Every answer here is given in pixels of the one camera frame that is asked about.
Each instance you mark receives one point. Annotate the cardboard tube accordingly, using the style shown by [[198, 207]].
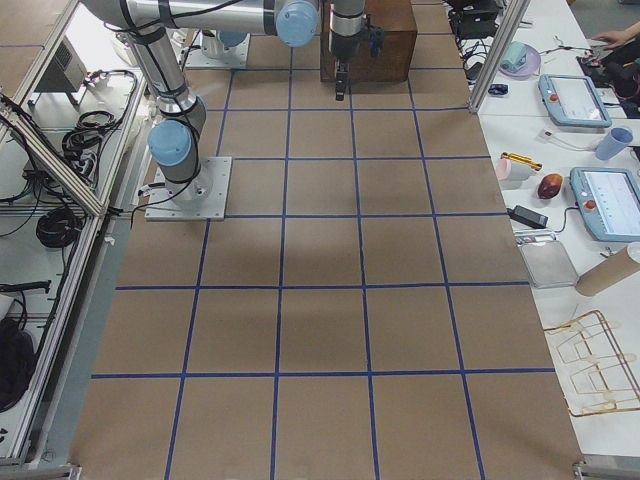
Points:
[[610, 271]]

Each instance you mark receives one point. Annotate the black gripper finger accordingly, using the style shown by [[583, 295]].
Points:
[[341, 79]]

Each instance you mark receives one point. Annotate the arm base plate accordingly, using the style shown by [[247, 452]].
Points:
[[205, 198], [219, 50]]

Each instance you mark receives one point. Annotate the metal tray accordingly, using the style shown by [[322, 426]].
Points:
[[548, 265]]

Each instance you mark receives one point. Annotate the wire rack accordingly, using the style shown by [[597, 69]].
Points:
[[595, 373]]

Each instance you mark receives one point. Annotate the light blue cup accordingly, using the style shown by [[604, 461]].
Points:
[[616, 140]]

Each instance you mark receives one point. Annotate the upper teach pendant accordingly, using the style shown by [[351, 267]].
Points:
[[573, 101]]

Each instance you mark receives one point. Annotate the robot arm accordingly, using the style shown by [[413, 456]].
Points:
[[350, 8], [174, 143]]

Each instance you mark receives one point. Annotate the pink cup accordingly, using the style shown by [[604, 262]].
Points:
[[511, 170]]

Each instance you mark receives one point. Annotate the lower teach pendant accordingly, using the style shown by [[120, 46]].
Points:
[[608, 200]]

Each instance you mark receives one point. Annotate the dark wooden drawer cabinet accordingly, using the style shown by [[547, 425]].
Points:
[[387, 59]]

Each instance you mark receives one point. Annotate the grey control box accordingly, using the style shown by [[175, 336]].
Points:
[[65, 74]]

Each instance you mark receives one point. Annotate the gold metal cylinder tool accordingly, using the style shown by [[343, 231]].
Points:
[[522, 160]]

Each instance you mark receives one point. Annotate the small blue black device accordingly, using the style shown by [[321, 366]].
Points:
[[498, 90]]

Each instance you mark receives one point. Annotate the purple bowl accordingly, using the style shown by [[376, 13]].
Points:
[[520, 61]]

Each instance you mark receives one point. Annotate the teach pendant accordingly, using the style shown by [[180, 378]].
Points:
[[608, 200], [573, 101]]

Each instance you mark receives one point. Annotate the black power brick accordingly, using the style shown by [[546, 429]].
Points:
[[527, 217]]

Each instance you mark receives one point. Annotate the aluminium frame post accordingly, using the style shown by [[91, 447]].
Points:
[[510, 22]]

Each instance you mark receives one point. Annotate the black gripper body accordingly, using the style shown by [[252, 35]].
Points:
[[344, 46]]

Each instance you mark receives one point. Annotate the person hand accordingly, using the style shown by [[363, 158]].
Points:
[[612, 39]]

